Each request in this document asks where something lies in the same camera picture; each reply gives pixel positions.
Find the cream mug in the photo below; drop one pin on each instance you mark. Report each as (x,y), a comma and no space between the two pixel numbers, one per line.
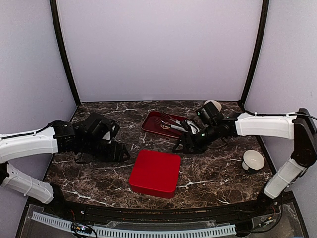
(216,103)

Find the left black frame post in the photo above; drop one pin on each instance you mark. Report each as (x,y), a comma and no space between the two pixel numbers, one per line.
(62,51)

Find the black frame post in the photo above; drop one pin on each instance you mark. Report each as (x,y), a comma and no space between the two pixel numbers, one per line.
(62,51)
(256,52)

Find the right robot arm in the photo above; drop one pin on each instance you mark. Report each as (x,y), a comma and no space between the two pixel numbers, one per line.
(293,135)

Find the metal tongs white handles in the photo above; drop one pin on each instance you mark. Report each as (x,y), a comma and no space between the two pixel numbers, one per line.
(167,121)

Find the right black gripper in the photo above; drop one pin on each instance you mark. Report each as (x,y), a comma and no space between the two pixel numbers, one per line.
(193,144)

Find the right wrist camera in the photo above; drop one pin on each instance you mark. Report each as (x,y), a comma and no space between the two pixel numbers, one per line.
(209,114)

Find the red box lid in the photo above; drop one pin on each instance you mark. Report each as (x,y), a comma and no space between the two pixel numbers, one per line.
(155,167)

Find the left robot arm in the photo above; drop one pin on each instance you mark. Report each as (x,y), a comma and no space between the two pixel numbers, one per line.
(92,138)

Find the red box with liners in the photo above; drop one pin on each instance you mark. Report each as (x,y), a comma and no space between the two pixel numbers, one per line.
(157,190)

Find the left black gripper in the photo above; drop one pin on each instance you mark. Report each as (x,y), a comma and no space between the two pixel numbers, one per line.
(117,154)

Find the white bowl dark base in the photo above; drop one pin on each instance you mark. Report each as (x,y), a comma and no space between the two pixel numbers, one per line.
(252,161)

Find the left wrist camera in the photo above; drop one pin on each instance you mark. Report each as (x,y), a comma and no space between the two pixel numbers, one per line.
(100,127)

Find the grey cable duct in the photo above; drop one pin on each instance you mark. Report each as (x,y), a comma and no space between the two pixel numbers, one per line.
(135,230)

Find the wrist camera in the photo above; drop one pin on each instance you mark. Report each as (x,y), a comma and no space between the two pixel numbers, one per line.
(209,114)
(100,127)

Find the dark red tray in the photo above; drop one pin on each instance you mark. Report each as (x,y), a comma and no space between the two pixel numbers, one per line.
(149,125)

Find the right black frame post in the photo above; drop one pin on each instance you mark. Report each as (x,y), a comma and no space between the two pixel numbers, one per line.
(256,52)

